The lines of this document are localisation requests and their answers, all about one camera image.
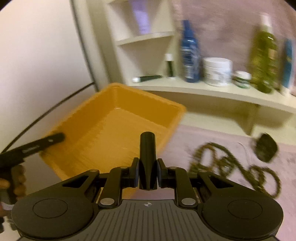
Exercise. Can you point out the blue tube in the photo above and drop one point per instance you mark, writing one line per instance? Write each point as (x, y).
(288, 73)

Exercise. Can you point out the lavender tube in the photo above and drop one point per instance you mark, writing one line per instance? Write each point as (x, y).
(140, 12)

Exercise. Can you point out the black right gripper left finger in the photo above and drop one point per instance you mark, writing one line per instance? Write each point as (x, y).
(118, 179)

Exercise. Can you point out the dark green tube white cap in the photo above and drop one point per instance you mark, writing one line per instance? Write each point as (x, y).
(145, 78)

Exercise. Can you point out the pink towel cloth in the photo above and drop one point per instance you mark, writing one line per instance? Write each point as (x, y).
(231, 148)

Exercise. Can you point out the green oil spray bottle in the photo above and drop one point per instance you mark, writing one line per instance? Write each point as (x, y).
(264, 56)

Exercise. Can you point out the small green-label jar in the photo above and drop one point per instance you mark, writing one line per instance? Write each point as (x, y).
(242, 79)

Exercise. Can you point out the orange plastic tray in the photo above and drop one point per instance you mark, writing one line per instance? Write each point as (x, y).
(104, 131)

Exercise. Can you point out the white shelf unit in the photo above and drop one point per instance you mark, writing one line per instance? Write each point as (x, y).
(138, 43)

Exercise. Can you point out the blue spray bottle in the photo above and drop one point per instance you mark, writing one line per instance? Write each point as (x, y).
(190, 52)

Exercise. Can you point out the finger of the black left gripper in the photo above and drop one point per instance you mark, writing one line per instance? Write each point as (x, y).
(16, 156)

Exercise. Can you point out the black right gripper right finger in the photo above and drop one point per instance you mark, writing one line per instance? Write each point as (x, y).
(177, 178)

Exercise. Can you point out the small dark vial white cap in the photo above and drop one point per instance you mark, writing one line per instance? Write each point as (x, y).
(169, 65)

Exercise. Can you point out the black wristwatch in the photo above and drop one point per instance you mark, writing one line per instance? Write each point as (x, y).
(265, 148)

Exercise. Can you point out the left hand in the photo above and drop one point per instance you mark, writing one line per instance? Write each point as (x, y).
(20, 187)

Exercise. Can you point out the white cream jar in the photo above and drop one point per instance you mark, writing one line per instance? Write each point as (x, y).
(217, 71)

